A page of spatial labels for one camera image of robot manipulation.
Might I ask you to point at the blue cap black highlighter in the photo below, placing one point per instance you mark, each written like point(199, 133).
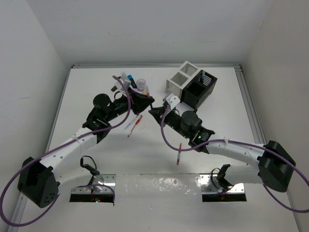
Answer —
point(133, 84)

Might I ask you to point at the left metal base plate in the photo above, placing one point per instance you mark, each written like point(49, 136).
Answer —
point(105, 184)

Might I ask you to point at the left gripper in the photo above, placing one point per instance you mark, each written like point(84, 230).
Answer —
point(139, 102)

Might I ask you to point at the metal base plate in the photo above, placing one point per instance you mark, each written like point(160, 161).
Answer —
point(210, 185)
point(105, 184)

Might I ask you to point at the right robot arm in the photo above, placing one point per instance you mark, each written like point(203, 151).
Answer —
point(267, 164)

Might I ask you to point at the round translucent tape dispenser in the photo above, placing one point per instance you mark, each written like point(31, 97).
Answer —
point(140, 83)

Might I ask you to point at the blue gel pen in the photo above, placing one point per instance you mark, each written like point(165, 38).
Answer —
point(132, 121)

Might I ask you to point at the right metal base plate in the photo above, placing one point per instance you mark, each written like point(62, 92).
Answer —
point(210, 185)

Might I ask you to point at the red gel pen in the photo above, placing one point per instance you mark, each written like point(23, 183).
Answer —
point(147, 91)
point(179, 154)

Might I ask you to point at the red slim pen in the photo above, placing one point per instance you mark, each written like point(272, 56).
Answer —
point(136, 123)

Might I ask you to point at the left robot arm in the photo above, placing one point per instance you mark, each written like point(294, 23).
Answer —
point(39, 180)

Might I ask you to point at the white slotted container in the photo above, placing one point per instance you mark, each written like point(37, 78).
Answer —
point(176, 84)

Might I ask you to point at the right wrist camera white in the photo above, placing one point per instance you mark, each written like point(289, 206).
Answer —
point(171, 101)

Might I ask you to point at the black slotted container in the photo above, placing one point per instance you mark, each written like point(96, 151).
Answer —
point(195, 93)

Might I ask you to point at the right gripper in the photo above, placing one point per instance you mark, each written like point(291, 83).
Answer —
point(160, 112)

